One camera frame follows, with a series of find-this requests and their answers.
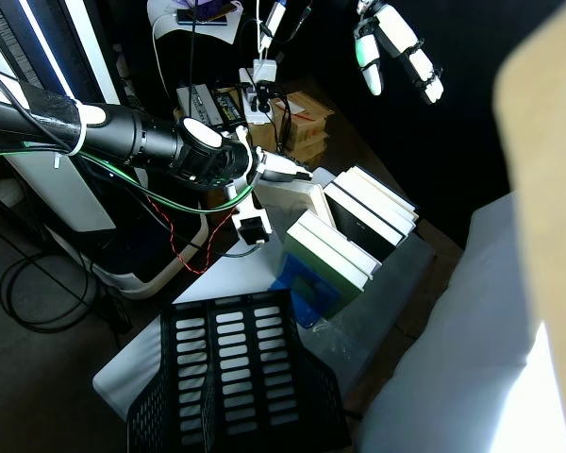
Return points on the white power adapter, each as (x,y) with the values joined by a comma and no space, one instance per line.
(265,71)

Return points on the small cardboard box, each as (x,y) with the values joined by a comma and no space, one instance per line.
(309,151)

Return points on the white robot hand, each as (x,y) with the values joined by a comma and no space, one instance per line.
(283,167)
(396,28)

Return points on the silver electronic box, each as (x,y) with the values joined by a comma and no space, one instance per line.
(198,101)

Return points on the black mesh file rack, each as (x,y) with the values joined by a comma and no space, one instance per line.
(211,340)

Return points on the black electronic box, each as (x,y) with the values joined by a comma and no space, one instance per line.
(226,108)

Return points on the clear plastic film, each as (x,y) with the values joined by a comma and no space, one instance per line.
(339,344)

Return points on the white power strip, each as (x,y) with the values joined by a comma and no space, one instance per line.
(254,111)

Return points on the blue metal bookend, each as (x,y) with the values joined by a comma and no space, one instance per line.
(287,269)

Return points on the cream paperback book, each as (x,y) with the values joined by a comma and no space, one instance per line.
(382,202)

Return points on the dark smartphone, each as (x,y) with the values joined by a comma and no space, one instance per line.
(203,18)

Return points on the white usb adapter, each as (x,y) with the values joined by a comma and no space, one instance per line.
(273,21)

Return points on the white backdrop sheet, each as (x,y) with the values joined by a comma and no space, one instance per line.
(453,354)

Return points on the white round stool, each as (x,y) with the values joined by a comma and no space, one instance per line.
(217,33)

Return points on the cardboard box red label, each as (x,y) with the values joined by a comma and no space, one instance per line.
(306,122)

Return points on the black book Century spine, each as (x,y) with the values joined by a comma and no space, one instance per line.
(388,192)

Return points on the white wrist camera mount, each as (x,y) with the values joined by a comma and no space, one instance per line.
(252,213)

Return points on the light green book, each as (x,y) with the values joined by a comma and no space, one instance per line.
(325,260)

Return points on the beige panel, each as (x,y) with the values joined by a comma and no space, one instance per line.
(547,141)

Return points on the white book K spine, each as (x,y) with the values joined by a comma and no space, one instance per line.
(376,210)

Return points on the large cardboard box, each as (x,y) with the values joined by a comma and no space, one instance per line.
(264,137)

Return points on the black book Let It Be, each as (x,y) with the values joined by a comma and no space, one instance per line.
(363,231)

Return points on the white black robot body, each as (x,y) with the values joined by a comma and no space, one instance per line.
(75,198)

